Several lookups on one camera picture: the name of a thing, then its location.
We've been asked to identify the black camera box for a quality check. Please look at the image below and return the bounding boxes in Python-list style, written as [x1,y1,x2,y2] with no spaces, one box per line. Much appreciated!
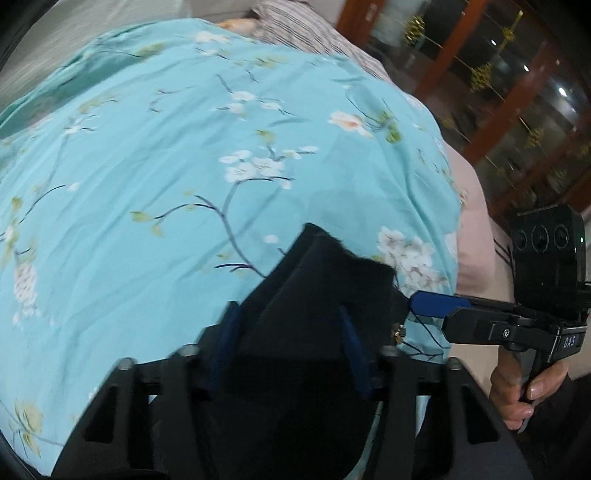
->
[511,204,586,308]

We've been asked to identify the striped pink cloth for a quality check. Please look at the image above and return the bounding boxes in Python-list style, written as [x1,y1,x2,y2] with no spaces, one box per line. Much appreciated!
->
[250,0,394,82]

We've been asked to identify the black pants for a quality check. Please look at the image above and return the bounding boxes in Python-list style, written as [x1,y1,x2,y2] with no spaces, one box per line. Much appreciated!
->
[208,224,409,479]

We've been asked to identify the red wooden glass cabinet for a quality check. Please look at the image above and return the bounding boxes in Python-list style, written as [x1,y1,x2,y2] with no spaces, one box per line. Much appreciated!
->
[337,1,590,225]

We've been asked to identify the turquoise floral bed sheet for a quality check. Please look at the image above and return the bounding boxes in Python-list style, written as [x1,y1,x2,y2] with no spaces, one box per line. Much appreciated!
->
[1,19,461,474]

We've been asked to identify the person's right hand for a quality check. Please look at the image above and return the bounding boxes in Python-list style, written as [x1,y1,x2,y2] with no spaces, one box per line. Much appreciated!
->
[489,347,569,431]

